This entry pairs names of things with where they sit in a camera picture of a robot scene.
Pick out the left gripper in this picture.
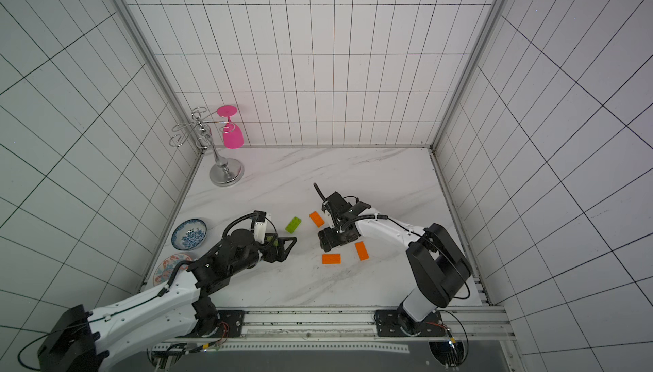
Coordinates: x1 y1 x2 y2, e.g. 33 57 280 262
230 232 297 274

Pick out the orange lego brick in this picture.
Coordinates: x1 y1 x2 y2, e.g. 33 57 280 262
322 254 341 265
309 211 325 228
355 242 370 261

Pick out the orange lego brick bottom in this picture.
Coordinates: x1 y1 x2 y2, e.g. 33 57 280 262
322 254 341 265

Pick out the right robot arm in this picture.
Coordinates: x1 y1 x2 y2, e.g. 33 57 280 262
316 189 472 337

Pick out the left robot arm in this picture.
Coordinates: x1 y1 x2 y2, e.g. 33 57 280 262
37 228 297 371

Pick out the green lego brick upper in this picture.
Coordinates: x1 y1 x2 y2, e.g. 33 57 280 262
285 216 302 234

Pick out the blue patterned bowl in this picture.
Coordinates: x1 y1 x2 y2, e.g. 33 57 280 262
171 219 207 251

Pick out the chrome glass holder stand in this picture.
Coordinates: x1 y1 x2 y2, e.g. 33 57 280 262
169 107 244 188

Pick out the red patterned plate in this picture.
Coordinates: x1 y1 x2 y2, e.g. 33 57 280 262
152 253 193 286

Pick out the pink plastic wine glass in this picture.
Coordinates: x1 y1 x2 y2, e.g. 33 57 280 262
217 105 244 149

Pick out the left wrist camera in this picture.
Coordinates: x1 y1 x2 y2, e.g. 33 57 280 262
252 210 267 244

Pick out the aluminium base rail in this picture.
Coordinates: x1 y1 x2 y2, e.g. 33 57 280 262
152 305 516 345

